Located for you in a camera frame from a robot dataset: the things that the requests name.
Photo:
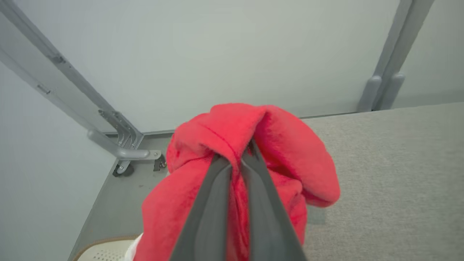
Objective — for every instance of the beige perforated laundry basket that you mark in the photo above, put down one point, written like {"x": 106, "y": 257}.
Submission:
{"x": 105, "y": 252}

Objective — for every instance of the grey hinged corner partition post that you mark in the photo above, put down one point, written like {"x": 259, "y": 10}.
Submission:
{"x": 72, "y": 79}

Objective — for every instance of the black caster wheel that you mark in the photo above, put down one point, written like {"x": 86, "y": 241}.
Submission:
{"x": 160, "y": 164}
{"x": 123, "y": 169}

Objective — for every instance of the red and white garment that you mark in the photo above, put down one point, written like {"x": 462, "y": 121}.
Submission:
{"x": 290, "y": 145}

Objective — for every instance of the grey partition support foot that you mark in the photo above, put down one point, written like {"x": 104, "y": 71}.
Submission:
{"x": 123, "y": 152}

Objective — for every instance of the grey partition frame post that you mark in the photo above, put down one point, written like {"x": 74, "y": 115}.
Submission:
{"x": 369, "y": 94}
{"x": 393, "y": 90}

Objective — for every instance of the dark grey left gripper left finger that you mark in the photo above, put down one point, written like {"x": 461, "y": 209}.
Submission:
{"x": 206, "y": 224}

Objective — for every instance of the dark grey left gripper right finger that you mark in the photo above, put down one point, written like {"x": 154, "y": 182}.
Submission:
{"x": 268, "y": 221}

